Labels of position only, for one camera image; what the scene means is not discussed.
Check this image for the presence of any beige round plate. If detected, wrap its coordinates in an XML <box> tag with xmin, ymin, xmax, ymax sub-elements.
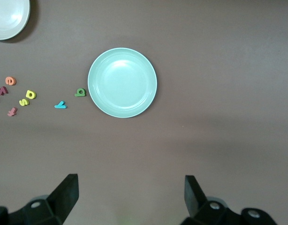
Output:
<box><xmin>0</xmin><ymin>0</ymin><xmax>31</xmax><ymax>41</ymax></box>

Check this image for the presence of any brown table cover sheet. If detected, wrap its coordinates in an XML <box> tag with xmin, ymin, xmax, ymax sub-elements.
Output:
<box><xmin>0</xmin><ymin>0</ymin><xmax>288</xmax><ymax>225</ymax></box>

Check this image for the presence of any pale green round plate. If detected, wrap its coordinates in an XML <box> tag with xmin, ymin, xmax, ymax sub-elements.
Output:
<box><xmin>87</xmin><ymin>47</ymin><xmax>158</xmax><ymax>119</ymax></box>

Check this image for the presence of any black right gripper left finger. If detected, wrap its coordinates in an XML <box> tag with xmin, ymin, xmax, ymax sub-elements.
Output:
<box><xmin>0</xmin><ymin>173</ymin><xmax>79</xmax><ymax>225</ymax></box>

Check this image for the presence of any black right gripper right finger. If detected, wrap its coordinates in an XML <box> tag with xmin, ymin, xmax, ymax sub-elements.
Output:
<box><xmin>180</xmin><ymin>175</ymin><xmax>278</xmax><ymax>225</ymax></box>

